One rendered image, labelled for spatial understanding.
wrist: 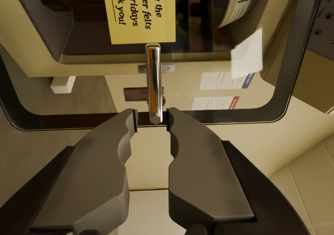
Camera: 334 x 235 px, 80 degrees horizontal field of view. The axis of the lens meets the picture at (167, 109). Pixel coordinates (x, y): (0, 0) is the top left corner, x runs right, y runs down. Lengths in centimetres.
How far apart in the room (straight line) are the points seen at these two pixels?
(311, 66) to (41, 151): 55
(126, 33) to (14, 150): 31
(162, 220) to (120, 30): 295
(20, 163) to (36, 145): 6
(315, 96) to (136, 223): 289
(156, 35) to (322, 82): 29
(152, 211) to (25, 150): 274
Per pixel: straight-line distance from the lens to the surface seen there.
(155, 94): 22
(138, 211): 314
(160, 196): 315
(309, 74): 41
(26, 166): 49
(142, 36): 25
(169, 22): 25
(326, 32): 38
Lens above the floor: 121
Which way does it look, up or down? 2 degrees up
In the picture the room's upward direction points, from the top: 88 degrees clockwise
